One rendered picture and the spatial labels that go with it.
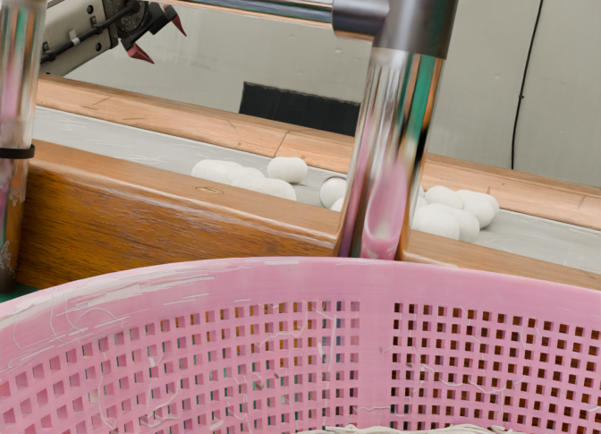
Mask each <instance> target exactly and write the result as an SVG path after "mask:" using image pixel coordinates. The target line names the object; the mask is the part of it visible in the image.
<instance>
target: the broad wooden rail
mask: <svg viewBox="0 0 601 434"><path fill-rule="evenodd" d="M36 106H42V107H46V108H50V109H54V110H58V111H62V112H66V113H70V114H75V115H82V116H86V117H90V118H94V119H98V120H102V121H107V122H110V123H118V124H122V125H126V126H130V127H134V128H139V129H142V130H147V131H151V132H158V133H163V134H166V135H171V136H174V137H179V138H183V139H187V140H194V141H198V142H203V143H206V144H211V145H215V146H219V147H223V148H228V149H234V150H239V151H242V152H247V153H250V154H255V155H259V156H263V157H271V158H276V157H297V158H300V159H302V160H303V161H304V162H305V163H306V165H307V166H311V167H315V168H319V169H323V170H327V171H331V172H336V173H339V174H348V170H349V165H350V160H351V152H352V146H353V142H354V137H352V136H347V135H342V134H338V133H333V132H325V131H321V130H317V129H312V128H308V127H303V126H299V125H294V124H289V123H282V122H277V121H273V120H268V119H264V118H259V117H255V116H251V115H243V114H238V113H234V112H229V111H224V110H220V109H216V108H212V107H207V106H199V105H194V104H190V103H185V102H181V101H177V100H172V99H168V98H160V97H155V96H150V95H147V94H142V93H138V92H133V91H128V90H124V89H116V88H111V87H107V86H103V85H98V84H94V83H89V82H85V81H76V80H73V79H68V78H64V77H59V76H54V75H50V74H45V73H41V72H40V73H39V77H38V92H37V100H36ZM435 186H444V187H445V188H448V189H450V190H452V191H459V190H467V191H474V192H479V193H484V194H487V195H490V196H492V197H494V198H495V199H496V201H497V202H498V205H499V209H503V210H508V211H511V212H516V213H520V214H524V215H528V216H533V217H540V218H544V219H548V220H552V221H556V222H560V223H565V224H568V225H573V226H579V227H584V228H587V229H592V230H596V231H600V232H601V188H600V187H596V186H591V185H586V184H582V183H574V182H570V181H565V180H561V179H556V178H552V177H547V176H543V175H538V174H531V173H526V172H522V171H517V170H512V169H508V168H503V167H500V166H491V165H487V164H482V163H478V162H473V161H469V160H465V159H460V158H456V157H448V156H443V155H438V154H434V153H430V152H428V153H427V158H426V163H425V167H424V171H423V175H422V180H421V187H422V188H423V191H424V192H427V191H428V190H429V189H430V188H432V187H435Z"/></svg>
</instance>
